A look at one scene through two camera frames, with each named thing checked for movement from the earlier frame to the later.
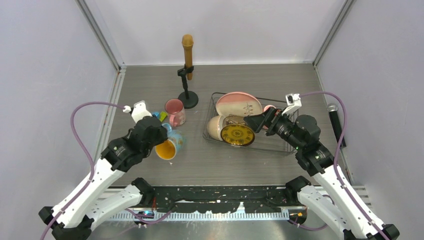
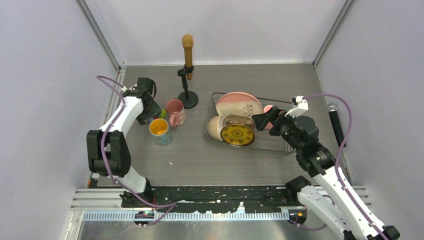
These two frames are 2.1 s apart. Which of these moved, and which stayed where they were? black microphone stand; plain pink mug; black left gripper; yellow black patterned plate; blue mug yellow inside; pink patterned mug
Moved: blue mug yellow inside; black left gripper
Stayed: plain pink mug; yellow black patterned plate; pink patterned mug; black microphone stand
